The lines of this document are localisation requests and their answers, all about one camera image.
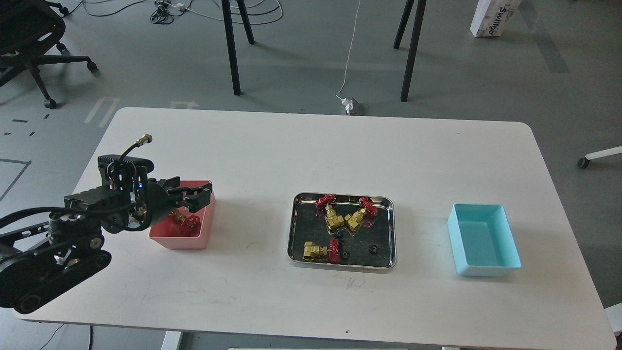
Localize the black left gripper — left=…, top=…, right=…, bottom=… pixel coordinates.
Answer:
left=130, top=176, right=212, bottom=230

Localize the brass valve red handwheel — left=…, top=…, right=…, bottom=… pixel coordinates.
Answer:
left=168, top=209, right=202, bottom=237
left=303, top=238, right=341, bottom=264
left=315, top=193, right=345, bottom=232
left=345, top=197, right=378, bottom=233

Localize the pink plastic box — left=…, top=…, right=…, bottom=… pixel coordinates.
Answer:
left=149, top=180, right=216, bottom=249

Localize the stainless steel tray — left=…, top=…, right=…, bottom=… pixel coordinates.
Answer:
left=287, top=192, right=396, bottom=270

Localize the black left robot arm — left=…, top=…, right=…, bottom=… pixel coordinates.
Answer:
left=0, top=177, right=213, bottom=314

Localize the light blue plastic box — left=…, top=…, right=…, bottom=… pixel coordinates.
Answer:
left=447, top=203, right=522, bottom=277

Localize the white cardboard box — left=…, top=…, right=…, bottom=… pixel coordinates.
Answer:
left=469, top=0, right=522, bottom=37

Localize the white table leg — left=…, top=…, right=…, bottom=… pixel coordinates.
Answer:
left=160, top=331, right=184, bottom=350

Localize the white power adapter plug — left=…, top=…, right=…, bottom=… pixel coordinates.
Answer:
left=340, top=98, right=364, bottom=116

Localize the black table leg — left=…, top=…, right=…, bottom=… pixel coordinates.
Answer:
left=236, top=0, right=255, bottom=45
left=221, top=0, right=242, bottom=96
left=393, top=0, right=414, bottom=50
left=400, top=0, right=427, bottom=102

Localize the black office chair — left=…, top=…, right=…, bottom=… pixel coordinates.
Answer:
left=0, top=0, right=98, bottom=109

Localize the white chair base leg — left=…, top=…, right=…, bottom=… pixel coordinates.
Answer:
left=577, top=146, right=622, bottom=169

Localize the white object at edge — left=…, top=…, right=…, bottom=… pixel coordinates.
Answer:
left=605, top=303, right=622, bottom=337

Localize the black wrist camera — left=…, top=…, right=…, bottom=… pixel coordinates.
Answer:
left=97, top=134, right=154, bottom=192

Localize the black cable bundle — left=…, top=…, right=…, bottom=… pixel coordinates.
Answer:
left=73, top=0, right=284, bottom=26

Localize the white cable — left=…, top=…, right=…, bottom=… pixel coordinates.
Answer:
left=335, top=0, right=362, bottom=100

